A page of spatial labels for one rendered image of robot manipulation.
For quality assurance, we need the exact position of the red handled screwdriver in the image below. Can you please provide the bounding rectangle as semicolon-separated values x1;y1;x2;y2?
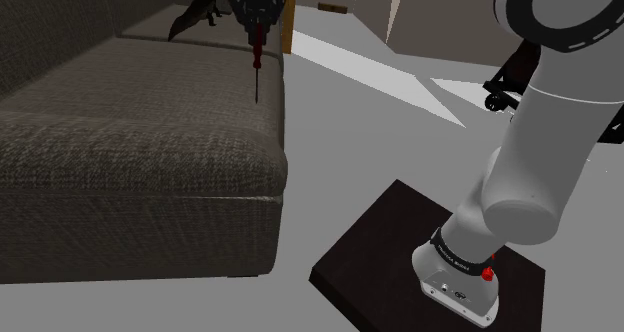
250;20;265;105

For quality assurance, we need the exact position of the dark dinosaur figure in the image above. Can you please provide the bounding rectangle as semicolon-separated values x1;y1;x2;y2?
167;0;223;43

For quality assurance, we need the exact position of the brown fabric sofa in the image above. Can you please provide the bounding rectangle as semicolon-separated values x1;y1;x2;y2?
0;0;290;286

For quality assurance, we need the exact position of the dark robot stand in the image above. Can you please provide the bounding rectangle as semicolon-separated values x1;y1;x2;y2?
308;178;547;332

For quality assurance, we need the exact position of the orange wooden post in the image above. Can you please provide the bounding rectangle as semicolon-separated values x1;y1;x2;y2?
281;0;298;55

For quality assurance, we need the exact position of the black wheeled frame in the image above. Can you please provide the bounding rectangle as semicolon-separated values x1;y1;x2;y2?
481;39;624;145

